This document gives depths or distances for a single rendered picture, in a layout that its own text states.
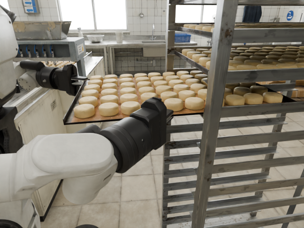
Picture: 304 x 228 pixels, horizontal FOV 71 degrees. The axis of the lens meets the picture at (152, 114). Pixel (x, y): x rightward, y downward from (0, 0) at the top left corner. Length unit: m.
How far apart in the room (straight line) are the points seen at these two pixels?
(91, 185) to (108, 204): 1.51
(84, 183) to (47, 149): 0.08
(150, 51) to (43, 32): 2.67
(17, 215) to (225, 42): 0.88
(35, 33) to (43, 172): 1.76
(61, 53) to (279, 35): 1.69
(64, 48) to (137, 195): 1.36
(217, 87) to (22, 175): 0.39
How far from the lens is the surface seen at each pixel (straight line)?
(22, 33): 2.05
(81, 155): 0.31
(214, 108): 0.51
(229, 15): 0.47
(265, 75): 0.58
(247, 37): 0.53
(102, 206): 1.86
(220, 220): 1.61
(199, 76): 0.82
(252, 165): 0.70
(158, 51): 4.32
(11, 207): 0.95
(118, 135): 0.37
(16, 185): 0.33
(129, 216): 1.76
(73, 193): 0.38
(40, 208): 1.76
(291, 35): 0.59
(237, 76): 0.54
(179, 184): 1.25
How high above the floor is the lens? 1.36
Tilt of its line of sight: 25 degrees down
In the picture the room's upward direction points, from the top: straight up
